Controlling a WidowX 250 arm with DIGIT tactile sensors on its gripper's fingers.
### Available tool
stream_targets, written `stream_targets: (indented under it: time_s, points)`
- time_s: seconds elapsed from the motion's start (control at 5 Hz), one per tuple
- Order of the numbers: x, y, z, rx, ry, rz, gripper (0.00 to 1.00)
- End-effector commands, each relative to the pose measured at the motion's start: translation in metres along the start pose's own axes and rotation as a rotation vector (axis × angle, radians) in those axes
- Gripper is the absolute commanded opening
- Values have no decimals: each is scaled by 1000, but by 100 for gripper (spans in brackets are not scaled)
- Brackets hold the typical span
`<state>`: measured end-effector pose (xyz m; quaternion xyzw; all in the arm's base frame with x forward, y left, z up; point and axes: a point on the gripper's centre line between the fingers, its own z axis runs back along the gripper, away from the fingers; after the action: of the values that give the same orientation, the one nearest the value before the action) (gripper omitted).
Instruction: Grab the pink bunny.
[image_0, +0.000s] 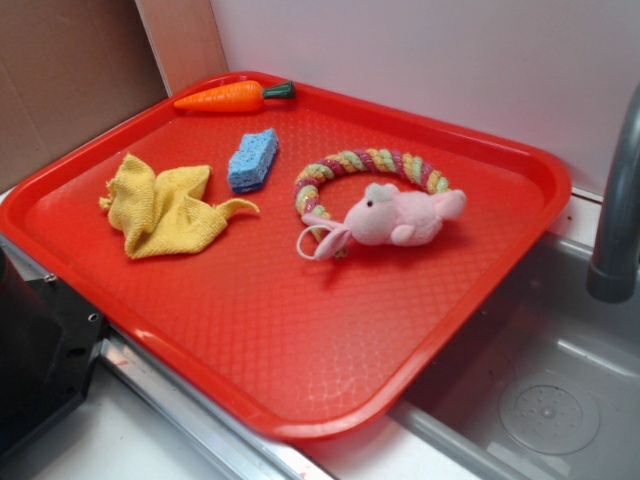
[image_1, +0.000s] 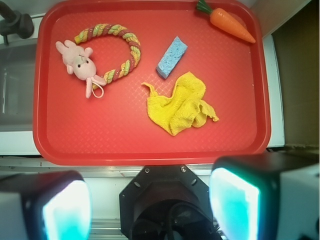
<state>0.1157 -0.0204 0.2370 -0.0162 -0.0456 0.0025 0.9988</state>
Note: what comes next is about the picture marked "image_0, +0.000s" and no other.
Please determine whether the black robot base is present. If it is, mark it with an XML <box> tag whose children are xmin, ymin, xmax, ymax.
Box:
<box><xmin>1</xmin><ymin>253</ymin><xmax>105</xmax><ymax>461</ymax></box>

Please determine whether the pink plush bunny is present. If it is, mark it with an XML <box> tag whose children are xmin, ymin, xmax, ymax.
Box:
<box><xmin>296</xmin><ymin>183</ymin><xmax>467</xmax><ymax>261</ymax></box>

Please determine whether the red plastic tray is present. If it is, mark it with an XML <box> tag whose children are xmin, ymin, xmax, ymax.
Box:
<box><xmin>1</xmin><ymin>83</ymin><xmax>571</xmax><ymax>442</ymax></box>

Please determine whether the blue sponge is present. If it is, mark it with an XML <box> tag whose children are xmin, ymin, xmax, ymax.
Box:
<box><xmin>227</xmin><ymin>128</ymin><xmax>279</xmax><ymax>193</ymax></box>

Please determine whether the yellow cloth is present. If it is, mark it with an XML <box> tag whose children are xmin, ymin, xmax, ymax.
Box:
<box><xmin>99</xmin><ymin>153</ymin><xmax>260</xmax><ymax>260</ymax></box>

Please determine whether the orange plastic toy carrot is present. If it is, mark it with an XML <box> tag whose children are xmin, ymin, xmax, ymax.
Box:
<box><xmin>173</xmin><ymin>80</ymin><xmax>296</xmax><ymax>113</ymax></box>

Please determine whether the grey toy sink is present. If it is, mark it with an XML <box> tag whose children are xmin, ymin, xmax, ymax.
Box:
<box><xmin>299</xmin><ymin>230</ymin><xmax>640</xmax><ymax>480</ymax></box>

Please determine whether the grey faucet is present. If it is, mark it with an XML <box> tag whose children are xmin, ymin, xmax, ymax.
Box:
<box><xmin>587</xmin><ymin>91</ymin><xmax>639</xmax><ymax>303</ymax></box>

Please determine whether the brown cardboard panel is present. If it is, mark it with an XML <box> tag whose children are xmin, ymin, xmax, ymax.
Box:
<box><xmin>1</xmin><ymin>1</ymin><xmax>166</xmax><ymax>191</ymax></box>

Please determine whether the multicolour rope ring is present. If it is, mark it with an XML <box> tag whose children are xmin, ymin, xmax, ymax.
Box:
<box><xmin>294</xmin><ymin>147</ymin><xmax>452</xmax><ymax>259</ymax></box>

